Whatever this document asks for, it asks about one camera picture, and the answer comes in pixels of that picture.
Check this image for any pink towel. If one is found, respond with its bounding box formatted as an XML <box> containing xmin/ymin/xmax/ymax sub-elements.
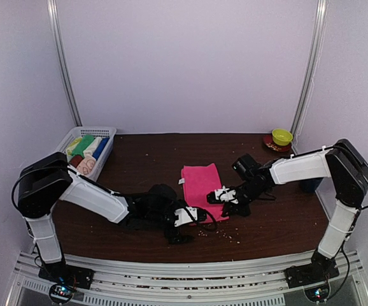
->
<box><xmin>179</xmin><ymin>163</ymin><xmax>229</xmax><ymax>222</ymax></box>

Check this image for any orange bunny pattern towel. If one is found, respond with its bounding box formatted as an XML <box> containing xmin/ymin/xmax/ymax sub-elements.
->
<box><xmin>76</xmin><ymin>156</ymin><xmax>96</xmax><ymax>175</ymax></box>

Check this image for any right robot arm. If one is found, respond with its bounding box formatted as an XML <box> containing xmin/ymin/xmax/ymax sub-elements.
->
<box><xmin>206</xmin><ymin>139</ymin><xmax>368</xmax><ymax>282</ymax></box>

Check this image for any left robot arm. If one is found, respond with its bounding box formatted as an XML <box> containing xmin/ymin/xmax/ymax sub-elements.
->
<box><xmin>11</xmin><ymin>152</ymin><xmax>211</xmax><ymax>283</ymax></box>

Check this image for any dark red plate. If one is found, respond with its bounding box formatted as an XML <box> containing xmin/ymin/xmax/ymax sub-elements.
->
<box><xmin>262</xmin><ymin>135</ymin><xmax>292</xmax><ymax>152</ymax></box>

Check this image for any dark blue cup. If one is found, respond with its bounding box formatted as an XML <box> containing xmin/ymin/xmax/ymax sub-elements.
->
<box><xmin>299</xmin><ymin>178</ymin><xmax>323</xmax><ymax>193</ymax></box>

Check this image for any lime green bowl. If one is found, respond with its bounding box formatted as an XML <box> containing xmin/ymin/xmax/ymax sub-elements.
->
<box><xmin>271</xmin><ymin>129</ymin><xmax>294</xmax><ymax>146</ymax></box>

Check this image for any blue rolled towel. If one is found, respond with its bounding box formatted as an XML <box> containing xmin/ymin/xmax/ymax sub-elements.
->
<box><xmin>92</xmin><ymin>138</ymin><xmax>110</xmax><ymax>160</ymax></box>

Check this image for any white plastic basket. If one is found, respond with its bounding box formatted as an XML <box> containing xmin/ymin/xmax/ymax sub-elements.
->
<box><xmin>54</xmin><ymin>126</ymin><xmax>117</xmax><ymax>181</ymax></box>

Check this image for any cream rolled towel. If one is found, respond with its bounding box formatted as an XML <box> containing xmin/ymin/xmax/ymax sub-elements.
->
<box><xmin>83</xmin><ymin>137</ymin><xmax>102</xmax><ymax>157</ymax></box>

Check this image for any right circuit board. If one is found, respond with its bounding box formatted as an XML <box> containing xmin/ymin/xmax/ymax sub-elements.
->
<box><xmin>304</xmin><ymin>284</ymin><xmax>330</xmax><ymax>303</ymax></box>

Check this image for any circuit board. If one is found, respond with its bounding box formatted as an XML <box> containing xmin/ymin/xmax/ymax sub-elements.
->
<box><xmin>48</xmin><ymin>284</ymin><xmax>76</xmax><ymax>305</ymax></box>
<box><xmin>304</xmin><ymin>284</ymin><xmax>330</xmax><ymax>303</ymax></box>

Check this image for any dark red rolled towel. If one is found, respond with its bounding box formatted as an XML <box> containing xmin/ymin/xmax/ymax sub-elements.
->
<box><xmin>69</xmin><ymin>155</ymin><xmax>84</xmax><ymax>168</ymax></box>

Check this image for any green rolled towel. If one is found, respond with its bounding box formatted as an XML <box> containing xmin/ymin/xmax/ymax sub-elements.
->
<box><xmin>72</xmin><ymin>135</ymin><xmax>95</xmax><ymax>156</ymax></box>

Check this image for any left circuit board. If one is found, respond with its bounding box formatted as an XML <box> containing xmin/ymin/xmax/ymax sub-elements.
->
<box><xmin>48</xmin><ymin>284</ymin><xmax>76</xmax><ymax>305</ymax></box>

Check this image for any yellow rolled towel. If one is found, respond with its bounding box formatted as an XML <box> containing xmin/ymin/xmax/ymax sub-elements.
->
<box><xmin>65</xmin><ymin>137</ymin><xmax>82</xmax><ymax>156</ymax></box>

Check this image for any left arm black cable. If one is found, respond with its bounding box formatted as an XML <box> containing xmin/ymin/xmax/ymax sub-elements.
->
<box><xmin>187</xmin><ymin>207</ymin><xmax>218</xmax><ymax>231</ymax></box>

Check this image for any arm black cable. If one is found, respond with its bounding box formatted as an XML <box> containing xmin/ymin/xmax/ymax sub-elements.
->
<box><xmin>187</xmin><ymin>207</ymin><xmax>218</xmax><ymax>231</ymax></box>
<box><xmin>327</xmin><ymin>143</ymin><xmax>368</xmax><ymax>297</ymax></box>

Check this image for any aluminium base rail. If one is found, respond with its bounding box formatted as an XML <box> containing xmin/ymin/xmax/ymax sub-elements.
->
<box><xmin>3</xmin><ymin>251</ymin><xmax>368</xmax><ymax>305</ymax></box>

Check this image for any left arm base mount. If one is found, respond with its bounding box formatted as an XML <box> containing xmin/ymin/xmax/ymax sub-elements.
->
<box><xmin>38</xmin><ymin>265</ymin><xmax>94</xmax><ymax>289</ymax></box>

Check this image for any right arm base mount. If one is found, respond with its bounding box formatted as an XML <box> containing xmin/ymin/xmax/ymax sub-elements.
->
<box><xmin>285</xmin><ymin>263</ymin><xmax>339</xmax><ymax>289</ymax></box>

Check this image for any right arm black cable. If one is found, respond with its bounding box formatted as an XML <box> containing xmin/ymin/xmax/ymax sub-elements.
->
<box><xmin>327</xmin><ymin>143</ymin><xmax>368</xmax><ymax>297</ymax></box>

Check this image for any right aluminium frame post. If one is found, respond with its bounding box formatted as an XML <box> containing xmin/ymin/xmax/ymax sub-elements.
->
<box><xmin>291</xmin><ymin>0</ymin><xmax>328</xmax><ymax>138</ymax></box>

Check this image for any aluminium frame post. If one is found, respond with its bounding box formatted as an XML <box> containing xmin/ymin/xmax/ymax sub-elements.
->
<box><xmin>291</xmin><ymin>0</ymin><xmax>328</xmax><ymax>138</ymax></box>
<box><xmin>46</xmin><ymin>0</ymin><xmax>82</xmax><ymax>126</ymax></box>

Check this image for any left aluminium frame post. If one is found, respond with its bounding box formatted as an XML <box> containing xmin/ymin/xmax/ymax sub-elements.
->
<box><xmin>46</xmin><ymin>0</ymin><xmax>82</xmax><ymax>126</ymax></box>

